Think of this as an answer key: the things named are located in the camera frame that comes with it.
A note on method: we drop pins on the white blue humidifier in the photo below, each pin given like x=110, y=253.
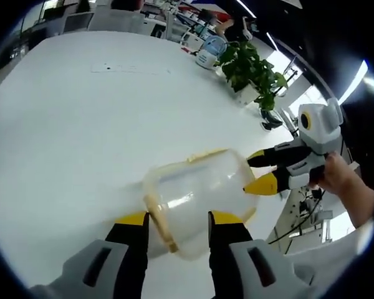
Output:
x=209, y=51

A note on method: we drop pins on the white plant pot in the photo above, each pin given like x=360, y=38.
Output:
x=247, y=93

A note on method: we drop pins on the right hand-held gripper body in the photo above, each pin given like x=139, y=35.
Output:
x=319, y=127

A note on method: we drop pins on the white office chair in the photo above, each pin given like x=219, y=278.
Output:
x=76, y=21

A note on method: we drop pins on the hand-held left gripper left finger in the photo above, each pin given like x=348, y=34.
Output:
x=112, y=258

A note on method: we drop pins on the clear plastic food container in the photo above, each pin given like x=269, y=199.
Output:
x=199, y=202

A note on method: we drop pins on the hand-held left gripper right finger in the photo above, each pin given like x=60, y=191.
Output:
x=237, y=258

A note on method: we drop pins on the green potted plant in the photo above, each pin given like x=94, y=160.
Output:
x=252, y=71

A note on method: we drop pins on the person's right hand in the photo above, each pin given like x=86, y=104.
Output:
x=339, y=177

